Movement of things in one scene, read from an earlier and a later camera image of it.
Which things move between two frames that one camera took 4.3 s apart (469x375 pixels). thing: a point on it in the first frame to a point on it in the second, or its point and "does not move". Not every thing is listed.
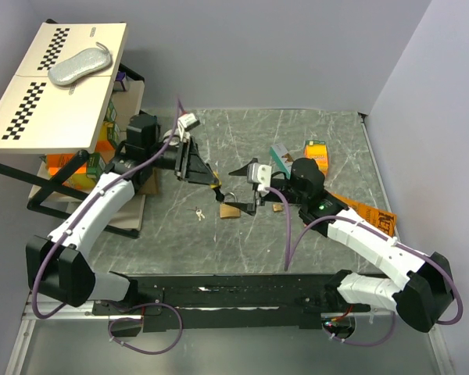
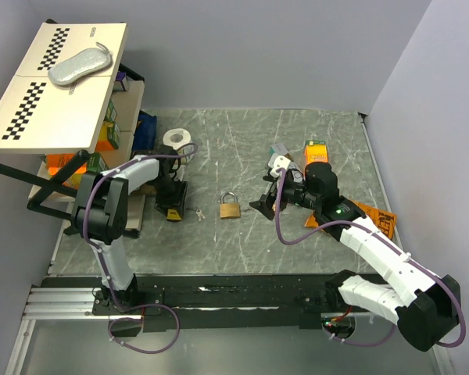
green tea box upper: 111,112 does not move
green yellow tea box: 86,176 does not move
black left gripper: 190,166 to 177,201
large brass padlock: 227,211 does not move
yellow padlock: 216,186 to 173,215
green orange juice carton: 107,137 does not move
